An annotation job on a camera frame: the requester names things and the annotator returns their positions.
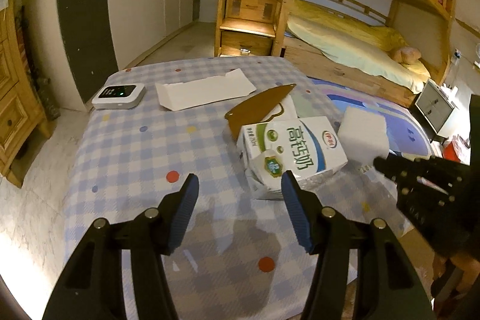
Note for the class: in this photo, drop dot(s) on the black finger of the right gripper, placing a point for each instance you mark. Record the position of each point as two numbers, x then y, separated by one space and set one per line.
406 173

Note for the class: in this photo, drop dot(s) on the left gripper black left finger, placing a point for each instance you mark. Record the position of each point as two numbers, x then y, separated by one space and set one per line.
91 286

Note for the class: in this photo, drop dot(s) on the white foam block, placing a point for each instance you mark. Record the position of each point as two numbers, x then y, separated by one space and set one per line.
363 135

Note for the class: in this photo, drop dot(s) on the white green milk carton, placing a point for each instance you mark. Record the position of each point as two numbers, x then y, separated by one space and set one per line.
308 147

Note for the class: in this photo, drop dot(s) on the brown cardboard piece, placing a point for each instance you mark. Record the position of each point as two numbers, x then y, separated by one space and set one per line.
255 108

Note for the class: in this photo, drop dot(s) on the white paper box sleeve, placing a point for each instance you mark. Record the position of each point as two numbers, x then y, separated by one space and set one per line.
201 92

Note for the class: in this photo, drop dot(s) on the rainbow oval rug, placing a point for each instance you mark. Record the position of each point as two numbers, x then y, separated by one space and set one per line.
406 136

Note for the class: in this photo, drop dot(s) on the small white nightstand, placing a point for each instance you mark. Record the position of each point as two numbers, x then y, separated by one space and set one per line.
434 107

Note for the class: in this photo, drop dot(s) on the pink plush toy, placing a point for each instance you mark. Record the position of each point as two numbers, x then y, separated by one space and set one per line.
405 55

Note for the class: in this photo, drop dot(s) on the yellow bed blanket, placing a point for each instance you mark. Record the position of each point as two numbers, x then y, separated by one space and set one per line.
355 44

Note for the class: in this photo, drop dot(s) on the wooden bunk bed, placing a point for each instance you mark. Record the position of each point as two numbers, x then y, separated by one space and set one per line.
424 24

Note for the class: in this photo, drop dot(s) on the blue checkered tablecloth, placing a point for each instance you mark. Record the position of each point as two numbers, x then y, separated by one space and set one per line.
240 258

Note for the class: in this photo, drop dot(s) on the wooden cabinet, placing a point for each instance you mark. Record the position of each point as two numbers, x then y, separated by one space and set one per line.
22 113

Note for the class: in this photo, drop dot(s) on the white digital timer device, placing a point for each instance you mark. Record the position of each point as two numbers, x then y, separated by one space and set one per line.
119 97

